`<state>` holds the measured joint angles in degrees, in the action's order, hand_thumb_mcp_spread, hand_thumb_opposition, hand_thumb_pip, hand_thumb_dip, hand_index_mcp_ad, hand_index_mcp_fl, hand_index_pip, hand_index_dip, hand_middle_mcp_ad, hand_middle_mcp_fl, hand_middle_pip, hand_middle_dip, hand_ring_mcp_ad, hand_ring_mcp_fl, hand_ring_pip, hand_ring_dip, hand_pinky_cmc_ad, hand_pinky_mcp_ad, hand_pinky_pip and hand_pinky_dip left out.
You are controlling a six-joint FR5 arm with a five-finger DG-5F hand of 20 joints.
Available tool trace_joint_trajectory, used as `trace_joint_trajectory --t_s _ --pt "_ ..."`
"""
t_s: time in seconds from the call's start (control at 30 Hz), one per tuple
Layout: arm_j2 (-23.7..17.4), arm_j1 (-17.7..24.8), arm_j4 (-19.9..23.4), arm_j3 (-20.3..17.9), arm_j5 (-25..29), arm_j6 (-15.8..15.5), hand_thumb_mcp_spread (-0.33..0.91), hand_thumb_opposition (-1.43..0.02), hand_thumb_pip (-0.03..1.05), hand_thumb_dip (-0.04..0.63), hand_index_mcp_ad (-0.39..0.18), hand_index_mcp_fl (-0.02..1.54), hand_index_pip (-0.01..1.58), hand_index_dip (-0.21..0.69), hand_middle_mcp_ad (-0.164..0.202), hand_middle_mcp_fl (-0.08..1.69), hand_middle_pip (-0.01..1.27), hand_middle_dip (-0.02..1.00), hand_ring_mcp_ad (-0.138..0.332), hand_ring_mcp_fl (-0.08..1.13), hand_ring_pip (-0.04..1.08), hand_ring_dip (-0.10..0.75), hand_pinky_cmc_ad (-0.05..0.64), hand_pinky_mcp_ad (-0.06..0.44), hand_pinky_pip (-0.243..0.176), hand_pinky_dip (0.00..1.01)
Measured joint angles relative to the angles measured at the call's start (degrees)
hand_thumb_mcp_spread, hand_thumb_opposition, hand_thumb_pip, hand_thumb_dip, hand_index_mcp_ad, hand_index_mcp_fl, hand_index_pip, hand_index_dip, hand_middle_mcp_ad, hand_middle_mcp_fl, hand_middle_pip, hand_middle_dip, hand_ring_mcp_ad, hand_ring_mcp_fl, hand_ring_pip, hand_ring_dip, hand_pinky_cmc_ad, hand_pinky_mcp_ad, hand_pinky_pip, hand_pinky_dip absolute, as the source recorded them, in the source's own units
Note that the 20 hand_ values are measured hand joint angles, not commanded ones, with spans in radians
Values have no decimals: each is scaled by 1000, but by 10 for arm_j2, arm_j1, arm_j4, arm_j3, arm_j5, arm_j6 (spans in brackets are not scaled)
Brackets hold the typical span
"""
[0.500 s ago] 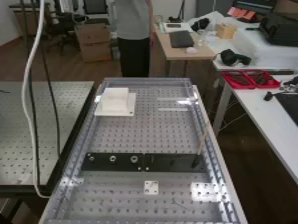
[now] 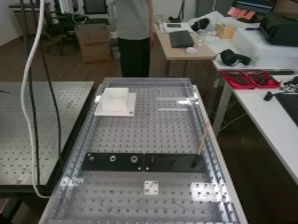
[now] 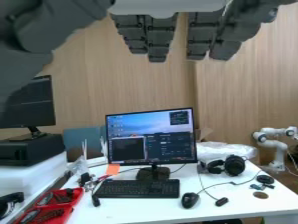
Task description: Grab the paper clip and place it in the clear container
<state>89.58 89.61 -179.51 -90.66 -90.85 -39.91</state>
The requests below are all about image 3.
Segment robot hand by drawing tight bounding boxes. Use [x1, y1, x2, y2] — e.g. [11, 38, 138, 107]
[0, 0, 298, 113]

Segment black monitor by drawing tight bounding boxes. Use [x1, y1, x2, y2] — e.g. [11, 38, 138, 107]
[0, 75, 57, 141]

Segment black bag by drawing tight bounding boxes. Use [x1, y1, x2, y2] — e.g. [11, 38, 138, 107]
[0, 133, 66, 167]

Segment computer monitor with lit screen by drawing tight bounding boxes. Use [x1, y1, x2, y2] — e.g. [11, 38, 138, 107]
[104, 107, 199, 183]

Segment orange paper note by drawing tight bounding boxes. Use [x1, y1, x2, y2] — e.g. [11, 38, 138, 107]
[104, 163, 122, 177]

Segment red tray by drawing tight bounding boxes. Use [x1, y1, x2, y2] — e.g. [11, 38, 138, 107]
[33, 187, 85, 214]
[11, 202, 74, 224]

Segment black headphones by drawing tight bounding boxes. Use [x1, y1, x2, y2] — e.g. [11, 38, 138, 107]
[0, 191, 26, 220]
[204, 154, 247, 177]

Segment small black stick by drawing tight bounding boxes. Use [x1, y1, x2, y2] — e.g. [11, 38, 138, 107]
[90, 193, 102, 208]

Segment black keyboard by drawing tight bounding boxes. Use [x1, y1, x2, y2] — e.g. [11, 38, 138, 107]
[92, 178, 182, 200]

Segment clear plastic bag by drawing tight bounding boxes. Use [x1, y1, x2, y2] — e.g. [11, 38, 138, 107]
[195, 141, 259, 165]

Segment white desk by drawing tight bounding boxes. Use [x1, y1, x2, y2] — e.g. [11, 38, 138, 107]
[57, 155, 298, 224]

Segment black computer mouse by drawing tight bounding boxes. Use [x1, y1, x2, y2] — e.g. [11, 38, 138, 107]
[179, 192, 202, 210]

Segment small white jointed device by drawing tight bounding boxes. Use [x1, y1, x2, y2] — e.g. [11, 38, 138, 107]
[251, 125, 298, 173]

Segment small black plug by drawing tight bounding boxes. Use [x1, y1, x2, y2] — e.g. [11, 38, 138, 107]
[214, 197, 230, 207]

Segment round black disc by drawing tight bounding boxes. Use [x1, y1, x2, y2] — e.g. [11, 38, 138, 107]
[255, 174, 275, 185]

